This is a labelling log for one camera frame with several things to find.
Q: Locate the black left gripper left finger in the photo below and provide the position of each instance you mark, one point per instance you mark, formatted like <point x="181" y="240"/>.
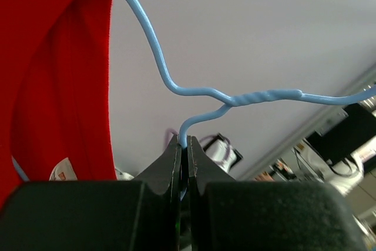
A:
<point x="139" y="214"/>

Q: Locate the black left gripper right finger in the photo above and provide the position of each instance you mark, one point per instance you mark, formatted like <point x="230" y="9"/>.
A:
<point x="265" y="215"/>

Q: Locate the blue wire hanger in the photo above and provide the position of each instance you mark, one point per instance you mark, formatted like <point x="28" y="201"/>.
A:
<point x="229" y="102"/>

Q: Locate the red t shirt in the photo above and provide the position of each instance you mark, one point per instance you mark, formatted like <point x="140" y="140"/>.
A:
<point x="55" y="89"/>

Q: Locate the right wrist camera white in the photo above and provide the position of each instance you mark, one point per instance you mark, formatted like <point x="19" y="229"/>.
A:
<point x="220" y="150"/>

